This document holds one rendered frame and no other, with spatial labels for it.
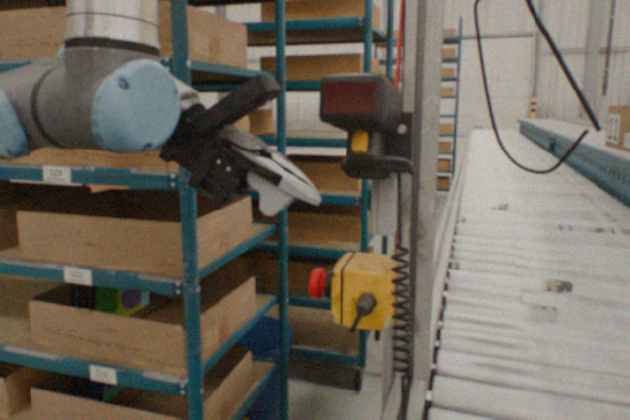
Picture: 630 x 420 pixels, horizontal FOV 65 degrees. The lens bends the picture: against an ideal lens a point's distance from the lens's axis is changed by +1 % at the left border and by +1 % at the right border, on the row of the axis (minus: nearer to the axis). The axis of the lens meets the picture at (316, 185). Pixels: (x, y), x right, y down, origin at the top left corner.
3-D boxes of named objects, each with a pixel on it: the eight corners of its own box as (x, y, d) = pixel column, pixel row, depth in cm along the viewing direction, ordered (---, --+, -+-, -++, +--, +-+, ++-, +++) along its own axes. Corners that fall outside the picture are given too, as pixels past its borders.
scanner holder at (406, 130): (357, 166, 56) (358, 111, 55) (420, 168, 54) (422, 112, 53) (335, 179, 46) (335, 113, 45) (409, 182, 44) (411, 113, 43)
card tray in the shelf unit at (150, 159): (9, 162, 104) (4, 113, 102) (116, 150, 132) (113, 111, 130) (170, 171, 89) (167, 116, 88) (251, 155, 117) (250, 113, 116)
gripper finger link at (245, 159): (285, 184, 62) (230, 148, 63) (292, 172, 61) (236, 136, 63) (271, 190, 57) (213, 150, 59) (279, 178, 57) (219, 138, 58)
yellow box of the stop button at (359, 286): (335, 301, 65) (335, 248, 64) (400, 309, 63) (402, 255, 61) (297, 353, 52) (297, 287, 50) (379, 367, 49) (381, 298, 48)
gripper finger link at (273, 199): (300, 232, 62) (242, 193, 64) (324, 194, 60) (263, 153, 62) (292, 239, 59) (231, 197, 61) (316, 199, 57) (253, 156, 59)
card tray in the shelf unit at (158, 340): (30, 342, 110) (26, 299, 108) (126, 292, 138) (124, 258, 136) (186, 375, 96) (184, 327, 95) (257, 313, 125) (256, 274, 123)
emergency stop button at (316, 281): (315, 292, 64) (315, 262, 63) (348, 296, 63) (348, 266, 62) (305, 303, 60) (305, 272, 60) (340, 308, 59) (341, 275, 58)
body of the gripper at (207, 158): (249, 199, 68) (180, 151, 70) (279, 146, 65) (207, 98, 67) (222, 210, 60) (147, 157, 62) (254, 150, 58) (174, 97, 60)
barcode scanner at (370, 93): (310, 178, 45) (315, 63, 45) (343, 178, 57) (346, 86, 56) (381, 181, 43) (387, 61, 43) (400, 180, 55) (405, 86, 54)
